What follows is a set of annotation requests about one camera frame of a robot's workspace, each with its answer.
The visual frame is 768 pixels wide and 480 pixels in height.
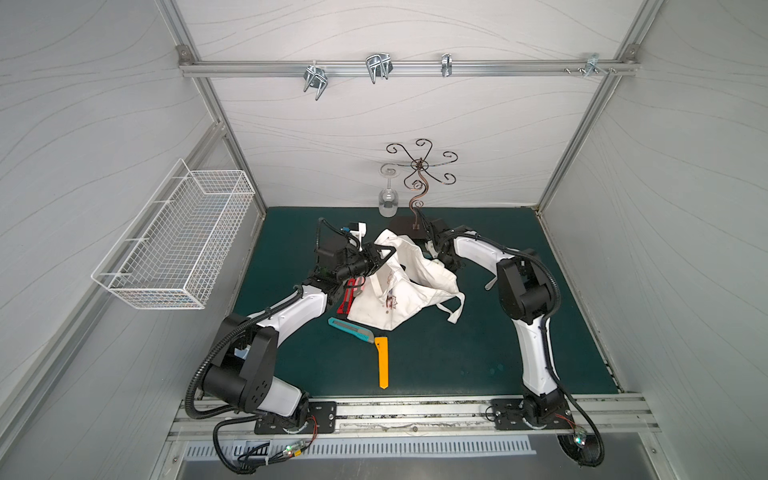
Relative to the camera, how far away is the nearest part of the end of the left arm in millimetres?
663

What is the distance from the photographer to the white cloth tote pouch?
31.5 inches

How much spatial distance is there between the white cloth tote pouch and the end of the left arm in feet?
0.13
